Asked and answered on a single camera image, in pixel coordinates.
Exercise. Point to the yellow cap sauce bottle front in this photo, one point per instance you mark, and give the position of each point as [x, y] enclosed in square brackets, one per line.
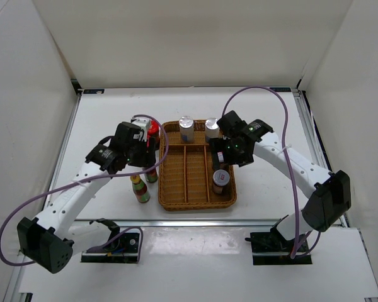
[140, 189]

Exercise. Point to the dark spice jar white lid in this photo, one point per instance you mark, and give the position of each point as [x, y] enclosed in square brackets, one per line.
[220, 157]

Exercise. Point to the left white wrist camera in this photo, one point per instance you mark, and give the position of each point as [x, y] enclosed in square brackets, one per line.
[144, 124]

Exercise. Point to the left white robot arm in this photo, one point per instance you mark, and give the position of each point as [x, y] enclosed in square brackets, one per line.
[49, 238]

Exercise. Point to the silver cap white shaker front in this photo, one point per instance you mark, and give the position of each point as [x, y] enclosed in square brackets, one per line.
[186, 126]

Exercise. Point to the red cap sauce jar rear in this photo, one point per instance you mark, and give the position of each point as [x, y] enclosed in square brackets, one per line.
[153, 132]

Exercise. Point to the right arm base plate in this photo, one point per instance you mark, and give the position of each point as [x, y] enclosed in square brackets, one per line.
[268, 251]

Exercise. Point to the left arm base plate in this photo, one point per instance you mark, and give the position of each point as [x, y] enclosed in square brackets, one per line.
[126, 249]

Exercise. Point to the yellow cap sauce bottle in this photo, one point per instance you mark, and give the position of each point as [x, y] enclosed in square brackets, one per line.
[140, 189]
[151, 176]

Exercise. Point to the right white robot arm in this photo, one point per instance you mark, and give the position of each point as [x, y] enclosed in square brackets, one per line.
[328, 193]

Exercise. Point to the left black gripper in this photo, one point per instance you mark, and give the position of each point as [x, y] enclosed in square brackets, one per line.
[147, 158]

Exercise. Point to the woven wicker divided tray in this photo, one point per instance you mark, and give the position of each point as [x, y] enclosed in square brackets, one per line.
[185, 174]

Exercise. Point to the silver cap white shaker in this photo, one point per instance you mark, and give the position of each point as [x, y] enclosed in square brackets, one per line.
[186, 126]
[211, 129]

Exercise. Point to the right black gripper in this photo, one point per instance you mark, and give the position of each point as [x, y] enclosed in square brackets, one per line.
[217, 145]

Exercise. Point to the pink spice jar white lid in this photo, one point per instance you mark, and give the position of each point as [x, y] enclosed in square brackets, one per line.
[220, 180]

